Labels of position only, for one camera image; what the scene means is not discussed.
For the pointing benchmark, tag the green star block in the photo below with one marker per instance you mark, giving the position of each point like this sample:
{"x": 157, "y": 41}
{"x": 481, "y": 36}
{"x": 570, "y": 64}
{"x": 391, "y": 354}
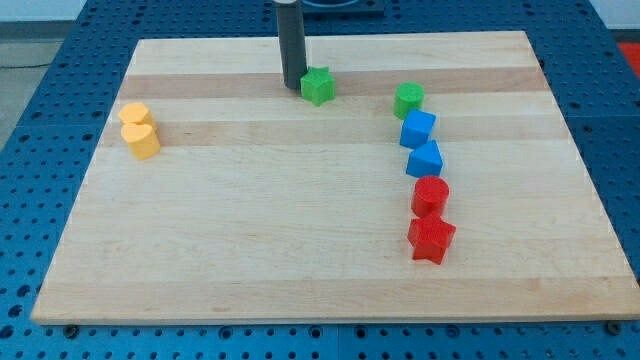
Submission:
{"x": 318, "y": 85}

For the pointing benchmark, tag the red star block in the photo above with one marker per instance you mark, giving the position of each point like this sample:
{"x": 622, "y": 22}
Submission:
{"x": 430, "y": 237}

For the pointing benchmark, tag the blue triangle block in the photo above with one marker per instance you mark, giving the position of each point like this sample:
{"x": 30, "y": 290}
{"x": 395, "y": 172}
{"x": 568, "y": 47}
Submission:
{"x": 425, "y": 160}

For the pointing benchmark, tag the red cylinder block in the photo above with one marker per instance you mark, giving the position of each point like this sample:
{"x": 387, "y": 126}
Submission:
{"x": 430, "y": 196}

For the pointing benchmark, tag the blue cube block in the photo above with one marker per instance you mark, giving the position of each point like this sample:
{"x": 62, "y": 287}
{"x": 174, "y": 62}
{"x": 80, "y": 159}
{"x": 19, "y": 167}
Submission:
{"x": 416, "y": 128}

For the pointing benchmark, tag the light wooden board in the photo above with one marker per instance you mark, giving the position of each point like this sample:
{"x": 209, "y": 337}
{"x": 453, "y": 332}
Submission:
{"x": 261, "y": 207}

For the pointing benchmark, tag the green cylinder block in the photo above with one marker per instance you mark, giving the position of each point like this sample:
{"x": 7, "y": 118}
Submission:
{"x": 408, "y": 96}

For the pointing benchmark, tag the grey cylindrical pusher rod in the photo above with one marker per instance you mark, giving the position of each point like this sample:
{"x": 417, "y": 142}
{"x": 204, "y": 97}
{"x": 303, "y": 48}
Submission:
{"x": 291, "y": 35}

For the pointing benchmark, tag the yellow heart block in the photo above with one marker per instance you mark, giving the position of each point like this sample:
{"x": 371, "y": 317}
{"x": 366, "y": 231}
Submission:
{"x": 141, "y": 140}

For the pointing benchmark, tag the yellow hexagon block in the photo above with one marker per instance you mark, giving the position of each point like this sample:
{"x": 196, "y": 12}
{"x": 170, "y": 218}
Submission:
{"x": 137, "y": 113}

